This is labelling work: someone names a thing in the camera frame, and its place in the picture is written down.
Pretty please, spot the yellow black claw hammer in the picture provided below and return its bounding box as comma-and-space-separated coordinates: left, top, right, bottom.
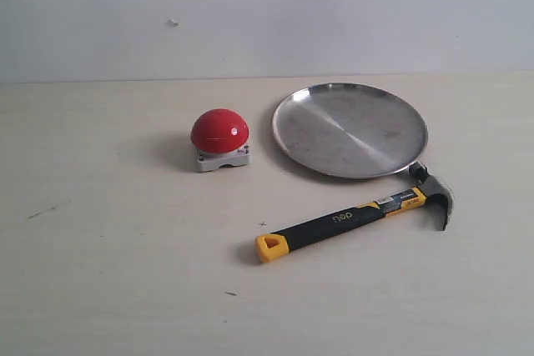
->
254, 162, 454, 263

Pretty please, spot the red dome push button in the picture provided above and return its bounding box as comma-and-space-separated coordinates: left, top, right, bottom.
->
189, 108, 251, 173

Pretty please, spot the round stainless steel plate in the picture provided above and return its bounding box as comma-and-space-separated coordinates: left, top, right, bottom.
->
272, 83, 428, 180

